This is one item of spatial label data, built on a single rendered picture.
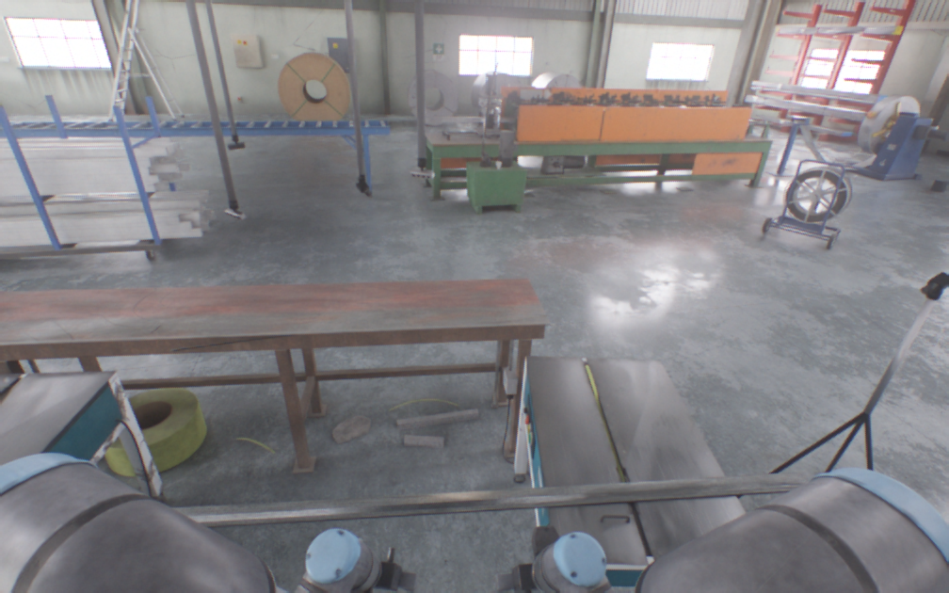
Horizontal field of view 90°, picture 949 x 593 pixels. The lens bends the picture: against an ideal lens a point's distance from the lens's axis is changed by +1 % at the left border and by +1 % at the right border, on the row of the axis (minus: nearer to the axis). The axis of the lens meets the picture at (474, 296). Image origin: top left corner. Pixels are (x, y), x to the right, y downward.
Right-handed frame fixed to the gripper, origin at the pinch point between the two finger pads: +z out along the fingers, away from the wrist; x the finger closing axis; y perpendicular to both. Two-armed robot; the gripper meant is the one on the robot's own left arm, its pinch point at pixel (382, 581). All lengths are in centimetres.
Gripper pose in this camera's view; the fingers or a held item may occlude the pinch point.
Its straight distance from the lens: 132.0
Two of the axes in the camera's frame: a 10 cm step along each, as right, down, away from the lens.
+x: -9.8, 0.0, 1.8
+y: 1.1, -7.8, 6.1
